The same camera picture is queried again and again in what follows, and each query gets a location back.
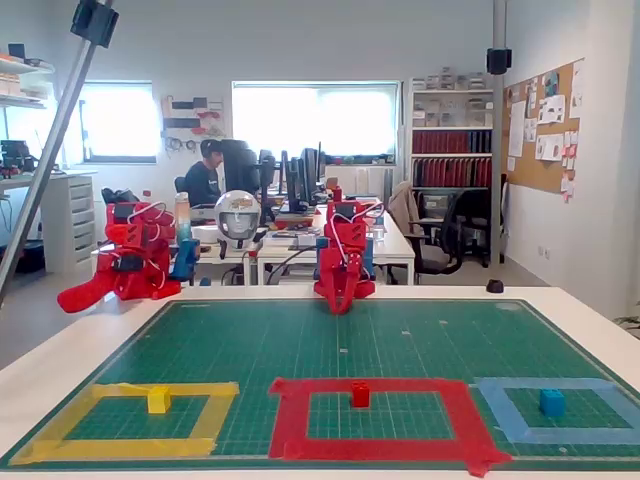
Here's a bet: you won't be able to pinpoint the red leader arm with handle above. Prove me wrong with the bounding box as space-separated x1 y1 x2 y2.
57 201 182 314

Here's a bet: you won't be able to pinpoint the red tape square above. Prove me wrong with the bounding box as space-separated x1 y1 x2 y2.
267 377 514 479

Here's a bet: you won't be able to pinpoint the yellow cube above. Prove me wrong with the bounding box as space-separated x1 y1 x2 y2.
147 385 173 415

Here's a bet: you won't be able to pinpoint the blue tape square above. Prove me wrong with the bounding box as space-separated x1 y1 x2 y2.
469 375 640 446

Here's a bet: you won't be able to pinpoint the blue cube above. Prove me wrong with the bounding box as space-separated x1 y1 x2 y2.
538 388 567 418

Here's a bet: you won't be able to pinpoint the yellow tape square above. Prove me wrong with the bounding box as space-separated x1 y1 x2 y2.
8 381 240 466

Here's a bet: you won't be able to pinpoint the green cutting mat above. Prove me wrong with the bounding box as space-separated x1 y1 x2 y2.
0 298 640 472

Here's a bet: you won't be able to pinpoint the white office desk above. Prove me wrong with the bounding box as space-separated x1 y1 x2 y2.
91 199 417 287

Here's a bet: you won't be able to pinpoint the office chair with beige jacket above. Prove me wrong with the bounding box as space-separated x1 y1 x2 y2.
387 180 464 286

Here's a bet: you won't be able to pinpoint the black computer monitor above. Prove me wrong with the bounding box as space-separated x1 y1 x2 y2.
279 148 307 214
221 138 262 201
257 148 279 224
298 142 325 206

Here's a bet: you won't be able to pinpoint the white helmet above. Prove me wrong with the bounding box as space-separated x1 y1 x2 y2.
214 190 262 250

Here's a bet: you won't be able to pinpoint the black office chair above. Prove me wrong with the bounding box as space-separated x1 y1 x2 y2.
439 187 494 269

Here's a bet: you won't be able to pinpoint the wide window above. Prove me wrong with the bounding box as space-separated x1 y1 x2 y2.
231 79 402 164

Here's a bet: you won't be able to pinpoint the white shelf with red binders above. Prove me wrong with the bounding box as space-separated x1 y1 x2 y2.
408 66 496 221

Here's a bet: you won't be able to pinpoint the seated person in dark sweater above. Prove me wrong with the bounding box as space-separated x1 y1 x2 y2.
180 139 225 209

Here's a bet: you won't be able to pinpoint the grey round column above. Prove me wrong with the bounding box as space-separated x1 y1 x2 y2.
492 0 507 266

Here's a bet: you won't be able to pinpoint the cork pin board with papers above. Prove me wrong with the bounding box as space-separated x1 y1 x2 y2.
502 57 586 204

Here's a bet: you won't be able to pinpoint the black column clamp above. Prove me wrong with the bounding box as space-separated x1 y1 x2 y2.
486 47 513 76

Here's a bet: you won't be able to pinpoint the small window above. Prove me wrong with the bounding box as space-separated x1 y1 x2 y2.
79 81 159 165

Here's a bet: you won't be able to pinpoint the white drawer cabinet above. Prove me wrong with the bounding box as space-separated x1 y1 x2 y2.
39 172 97 274

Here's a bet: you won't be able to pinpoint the green plant leaves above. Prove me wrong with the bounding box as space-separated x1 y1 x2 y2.
613 313 640 342

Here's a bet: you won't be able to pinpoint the aluminium profile pole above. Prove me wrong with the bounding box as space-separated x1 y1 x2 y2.
0 0 115 307

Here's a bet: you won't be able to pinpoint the black machine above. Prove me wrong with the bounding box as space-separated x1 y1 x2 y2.
0 139 40 179

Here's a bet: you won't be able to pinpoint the wall tool rack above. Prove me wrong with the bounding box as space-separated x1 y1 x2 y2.
160 94 226 157

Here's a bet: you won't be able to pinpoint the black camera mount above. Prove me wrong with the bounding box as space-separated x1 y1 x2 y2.
69 0 120 50

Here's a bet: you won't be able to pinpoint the white wall shelf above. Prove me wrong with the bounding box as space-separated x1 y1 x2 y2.
0 43 56 110

